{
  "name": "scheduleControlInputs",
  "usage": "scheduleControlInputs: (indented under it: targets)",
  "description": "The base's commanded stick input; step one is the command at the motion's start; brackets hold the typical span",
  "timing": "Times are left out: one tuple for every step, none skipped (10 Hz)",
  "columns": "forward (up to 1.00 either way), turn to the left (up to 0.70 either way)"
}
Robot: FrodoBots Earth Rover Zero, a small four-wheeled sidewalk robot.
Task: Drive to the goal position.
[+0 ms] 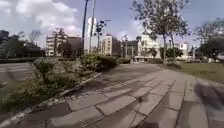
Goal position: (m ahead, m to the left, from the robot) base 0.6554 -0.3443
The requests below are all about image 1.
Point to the pale tall building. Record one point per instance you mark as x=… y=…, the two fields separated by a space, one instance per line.
x=55 y=42

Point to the pale tall pole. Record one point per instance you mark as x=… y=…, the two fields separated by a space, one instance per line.
x=92 y=20

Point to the grass lawn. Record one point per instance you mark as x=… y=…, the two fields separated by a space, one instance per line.
x=205 y=70

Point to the tall leafy tree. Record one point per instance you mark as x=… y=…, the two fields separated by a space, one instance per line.
x=164 y=30

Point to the long low hedge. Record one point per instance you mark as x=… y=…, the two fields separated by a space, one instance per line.
x=16 y=60

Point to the wide pale building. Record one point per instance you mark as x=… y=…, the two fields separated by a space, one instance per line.
x=146 y=46

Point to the dark tall pole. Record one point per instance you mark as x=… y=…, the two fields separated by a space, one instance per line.
x=84 y=30

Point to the dark broad tree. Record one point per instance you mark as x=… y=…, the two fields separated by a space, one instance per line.
x=210 y=41

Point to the pale stone kerb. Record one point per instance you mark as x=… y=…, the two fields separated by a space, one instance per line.
x=50 y=101

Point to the bed of green bushes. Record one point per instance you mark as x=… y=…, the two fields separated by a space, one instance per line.
x=56 y=75

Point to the row of dark trees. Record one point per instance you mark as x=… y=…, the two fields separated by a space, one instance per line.
x=16 y=46

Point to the small green bush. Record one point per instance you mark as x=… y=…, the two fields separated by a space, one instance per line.
x=124 y=60

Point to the grey asphalt road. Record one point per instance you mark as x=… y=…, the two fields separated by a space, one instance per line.
x=13 y=71

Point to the small white building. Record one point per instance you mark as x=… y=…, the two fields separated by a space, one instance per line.
x=183 y=49

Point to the grey stone slab path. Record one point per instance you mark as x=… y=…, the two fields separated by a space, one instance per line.
x=133 y=96

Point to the pale narrow building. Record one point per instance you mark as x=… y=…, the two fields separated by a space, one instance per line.
x=106 y=45

